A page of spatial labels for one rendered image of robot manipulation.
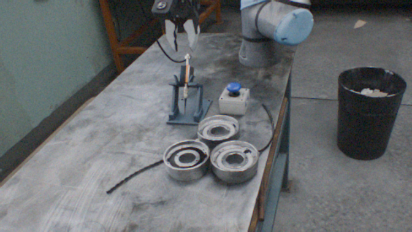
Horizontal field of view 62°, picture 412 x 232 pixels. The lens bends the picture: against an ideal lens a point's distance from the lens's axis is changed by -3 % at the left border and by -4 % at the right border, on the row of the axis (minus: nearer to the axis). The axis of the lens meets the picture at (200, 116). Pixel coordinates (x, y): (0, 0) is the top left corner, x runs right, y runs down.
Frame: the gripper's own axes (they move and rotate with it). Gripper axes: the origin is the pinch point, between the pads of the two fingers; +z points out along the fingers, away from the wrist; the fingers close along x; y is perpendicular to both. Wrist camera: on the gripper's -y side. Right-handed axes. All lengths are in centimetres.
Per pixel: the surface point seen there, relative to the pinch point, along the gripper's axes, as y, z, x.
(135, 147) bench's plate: -20.4, 18.5, 8.7
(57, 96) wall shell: 97, 81, 146
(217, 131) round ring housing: -12.3, 17.2, -11.2
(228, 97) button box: -0.7, 14.0, -11.4
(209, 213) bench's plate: -37.8, 18.3, -16.1
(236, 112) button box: -2.5, 17.4, -14.0
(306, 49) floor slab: 233, 99, -26
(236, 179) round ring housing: -29.1, 16.6, -19.7
